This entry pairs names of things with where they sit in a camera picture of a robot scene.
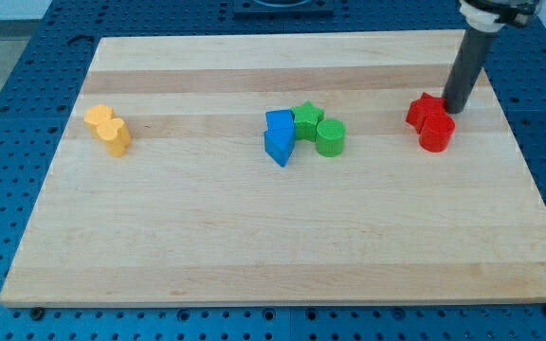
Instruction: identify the red cylinder block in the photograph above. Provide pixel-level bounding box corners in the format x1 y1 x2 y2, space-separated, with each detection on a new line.
419 115 456 153

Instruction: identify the blue triangular block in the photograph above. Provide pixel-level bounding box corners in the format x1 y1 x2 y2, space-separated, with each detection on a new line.
264 128 295 167

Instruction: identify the green cylinder block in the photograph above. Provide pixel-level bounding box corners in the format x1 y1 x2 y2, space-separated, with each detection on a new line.
316 118 346 157

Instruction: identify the yellow hexagon block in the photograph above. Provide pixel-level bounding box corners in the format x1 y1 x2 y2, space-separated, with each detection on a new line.
83 104 115 139

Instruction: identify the green star block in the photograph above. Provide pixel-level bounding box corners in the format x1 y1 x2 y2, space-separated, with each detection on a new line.
291 100 325 142

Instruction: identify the blue cube block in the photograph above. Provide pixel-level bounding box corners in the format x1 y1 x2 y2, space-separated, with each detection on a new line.
265 109 295 131

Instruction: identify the red star block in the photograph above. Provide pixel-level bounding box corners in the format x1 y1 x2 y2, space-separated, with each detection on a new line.
406 92 446 134

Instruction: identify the light wooden board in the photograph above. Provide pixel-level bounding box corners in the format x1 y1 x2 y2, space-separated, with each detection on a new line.
0 29 546 308

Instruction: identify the yellow heart block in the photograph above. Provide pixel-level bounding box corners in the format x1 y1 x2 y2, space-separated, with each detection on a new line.
97 117 132 157

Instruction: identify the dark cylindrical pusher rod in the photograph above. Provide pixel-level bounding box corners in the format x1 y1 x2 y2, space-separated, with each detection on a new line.
443 27 497 115

